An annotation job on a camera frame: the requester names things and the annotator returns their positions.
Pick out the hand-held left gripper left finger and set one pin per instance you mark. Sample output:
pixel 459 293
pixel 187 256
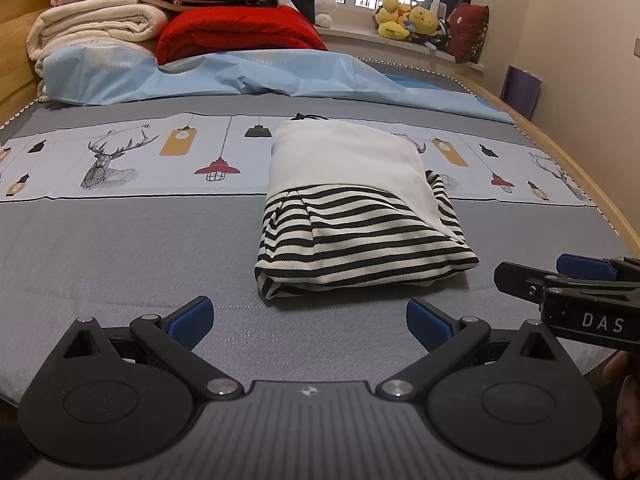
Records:
pixel 192 319

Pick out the dark red cushion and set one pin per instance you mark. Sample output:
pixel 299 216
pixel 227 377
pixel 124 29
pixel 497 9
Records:
pixel 467 32

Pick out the person's right hand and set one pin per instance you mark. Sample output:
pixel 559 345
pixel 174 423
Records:
pixel 622 375

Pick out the white plush toy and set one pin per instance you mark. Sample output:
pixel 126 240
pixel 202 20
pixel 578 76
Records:
pixel 325 7

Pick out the light blue sheet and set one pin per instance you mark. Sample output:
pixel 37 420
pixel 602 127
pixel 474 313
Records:
pixel 200 77

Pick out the red folded blanket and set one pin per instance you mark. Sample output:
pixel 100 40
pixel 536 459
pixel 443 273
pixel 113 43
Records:
pixel 240 30

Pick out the cream folded blanket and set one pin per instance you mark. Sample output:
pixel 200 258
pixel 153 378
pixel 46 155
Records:
pixel 90 22

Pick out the yellow duck plush toy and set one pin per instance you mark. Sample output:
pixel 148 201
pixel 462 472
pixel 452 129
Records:
pixel 392 20

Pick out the striped hooded shirt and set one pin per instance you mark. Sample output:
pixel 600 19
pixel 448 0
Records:
pixel 345 170

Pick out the purple box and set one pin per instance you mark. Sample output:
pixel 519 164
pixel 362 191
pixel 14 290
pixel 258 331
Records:
pixel 522 92

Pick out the dark striped plush toy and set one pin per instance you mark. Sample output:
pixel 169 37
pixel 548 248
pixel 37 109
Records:
pixel 436 37

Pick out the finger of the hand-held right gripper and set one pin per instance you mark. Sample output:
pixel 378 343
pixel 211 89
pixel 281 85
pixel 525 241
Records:
pixel 585 265
pixel 520 277

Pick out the white windowsill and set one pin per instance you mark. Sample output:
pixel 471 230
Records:
pixel 360 40

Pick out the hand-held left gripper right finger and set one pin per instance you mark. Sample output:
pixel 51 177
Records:
pixel 429 322

